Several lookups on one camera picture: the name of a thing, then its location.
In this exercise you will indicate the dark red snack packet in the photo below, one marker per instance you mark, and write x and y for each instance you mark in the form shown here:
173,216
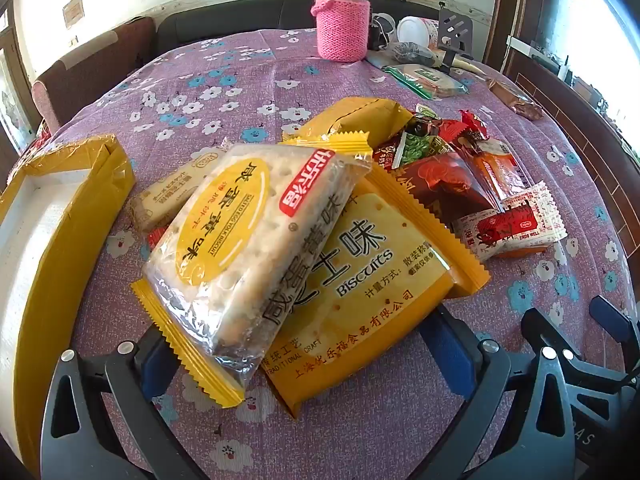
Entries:
440,185

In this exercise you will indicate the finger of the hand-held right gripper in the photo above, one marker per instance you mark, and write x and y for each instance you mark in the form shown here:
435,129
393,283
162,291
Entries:
565,375

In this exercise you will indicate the small red snack packet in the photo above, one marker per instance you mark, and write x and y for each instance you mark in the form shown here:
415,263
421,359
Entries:
157,237

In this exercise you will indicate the clear biscuit packet yellow label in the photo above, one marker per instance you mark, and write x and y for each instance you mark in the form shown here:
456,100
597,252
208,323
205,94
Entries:
235,240

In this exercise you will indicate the pink bottle with knitted sleeve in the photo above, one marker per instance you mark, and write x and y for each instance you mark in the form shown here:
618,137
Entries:
340,25

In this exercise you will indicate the large yellow biscuit packet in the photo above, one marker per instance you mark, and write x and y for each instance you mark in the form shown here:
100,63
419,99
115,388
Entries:
380,280

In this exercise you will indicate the purple floral tablecloth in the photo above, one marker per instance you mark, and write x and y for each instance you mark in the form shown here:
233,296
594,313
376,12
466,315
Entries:
250,85

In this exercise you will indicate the round cracker green packet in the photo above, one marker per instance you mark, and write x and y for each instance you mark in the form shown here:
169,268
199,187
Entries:
430,80

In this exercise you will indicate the wooden framed glass door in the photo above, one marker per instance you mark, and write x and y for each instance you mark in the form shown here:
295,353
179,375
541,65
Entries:
12,85

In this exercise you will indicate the pale yellow packet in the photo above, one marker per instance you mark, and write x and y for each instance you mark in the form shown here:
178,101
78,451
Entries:
462,64

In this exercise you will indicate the white cup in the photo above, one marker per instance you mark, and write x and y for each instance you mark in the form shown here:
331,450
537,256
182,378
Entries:
412,30

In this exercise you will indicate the brown snack packet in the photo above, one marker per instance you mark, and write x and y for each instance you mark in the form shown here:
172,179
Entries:
515,100

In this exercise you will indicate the orange cracker packet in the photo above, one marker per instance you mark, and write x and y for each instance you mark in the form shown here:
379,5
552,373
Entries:
500,165

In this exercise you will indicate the plain yellow biscuit packet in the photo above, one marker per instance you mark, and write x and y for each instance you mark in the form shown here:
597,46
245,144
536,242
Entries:
350,115

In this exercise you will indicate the small beige biscuit bar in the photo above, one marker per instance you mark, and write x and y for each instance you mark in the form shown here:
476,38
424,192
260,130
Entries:
160,202

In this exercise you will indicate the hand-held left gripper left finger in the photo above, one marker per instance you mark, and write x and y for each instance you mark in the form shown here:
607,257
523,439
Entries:
155,367

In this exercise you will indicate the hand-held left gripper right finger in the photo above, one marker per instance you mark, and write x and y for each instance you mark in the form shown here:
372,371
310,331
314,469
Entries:
447,350

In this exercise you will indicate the black phone stand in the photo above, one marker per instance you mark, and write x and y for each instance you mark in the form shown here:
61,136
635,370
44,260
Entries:
455,30

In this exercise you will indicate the yellow cardboard box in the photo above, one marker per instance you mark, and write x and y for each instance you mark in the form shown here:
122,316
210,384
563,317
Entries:
75,240

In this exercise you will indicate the small green yellow snack packet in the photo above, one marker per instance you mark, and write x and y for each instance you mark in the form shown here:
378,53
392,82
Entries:
426,111

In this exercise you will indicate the white red snack packet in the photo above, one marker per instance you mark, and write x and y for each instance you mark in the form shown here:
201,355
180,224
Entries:
520,220

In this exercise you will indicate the black mesh pouch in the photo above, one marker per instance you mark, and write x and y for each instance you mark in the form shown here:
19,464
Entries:
410,52

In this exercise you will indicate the red candy wrapper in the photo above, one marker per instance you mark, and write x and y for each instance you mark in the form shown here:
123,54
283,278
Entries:
472,122

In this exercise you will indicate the green pea snack packet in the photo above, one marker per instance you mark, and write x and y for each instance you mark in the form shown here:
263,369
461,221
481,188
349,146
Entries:
420,149

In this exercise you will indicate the brown chair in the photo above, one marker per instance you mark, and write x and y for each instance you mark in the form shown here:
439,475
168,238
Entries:
100,60

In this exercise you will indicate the black sofa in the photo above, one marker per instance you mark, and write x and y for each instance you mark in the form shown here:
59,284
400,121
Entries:
225,25

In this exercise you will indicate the small wall plaque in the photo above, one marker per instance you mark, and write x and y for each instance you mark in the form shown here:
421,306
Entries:
73,10

